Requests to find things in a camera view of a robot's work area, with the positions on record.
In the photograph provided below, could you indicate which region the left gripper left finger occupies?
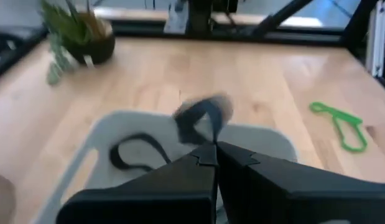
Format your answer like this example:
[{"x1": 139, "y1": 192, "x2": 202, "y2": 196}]
[{"x1": 56, "y1": 142, "x2": 218, "y2": 224}]

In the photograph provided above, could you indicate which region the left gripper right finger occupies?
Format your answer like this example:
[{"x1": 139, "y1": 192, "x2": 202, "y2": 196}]
[{"x1": 216, "y1": 141, "x2": 385, "y2": 224}]

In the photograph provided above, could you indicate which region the black rubber band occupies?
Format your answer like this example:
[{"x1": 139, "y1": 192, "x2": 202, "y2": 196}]
[
  {"x1": 172, "y1": 95, "x2": 226, "y2": 146},
  {"x1": 109, "y1": 133, "x2": 172, "y2": 172}
]

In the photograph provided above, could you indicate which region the white plastic bin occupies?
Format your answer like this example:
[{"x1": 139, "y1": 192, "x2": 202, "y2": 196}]
[{"x1": 30, "y1": 110, "x2": 299, "y2": 224}]

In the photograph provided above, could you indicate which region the potted succulent plant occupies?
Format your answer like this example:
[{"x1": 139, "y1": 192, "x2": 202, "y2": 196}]
[{"x1": 39, "y1": 0, "x2": 116, "y2": 85}]

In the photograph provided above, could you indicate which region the white aluminium bar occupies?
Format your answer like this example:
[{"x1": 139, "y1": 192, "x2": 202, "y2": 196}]
[{"x1": 365, "y1": 0, "x2": 385, "y2": 78}]

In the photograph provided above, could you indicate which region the black metal table frame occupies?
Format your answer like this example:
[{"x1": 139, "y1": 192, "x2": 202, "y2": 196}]
[{"x1": 0, "y1": 0, "x2": 385, "y2": 94}]

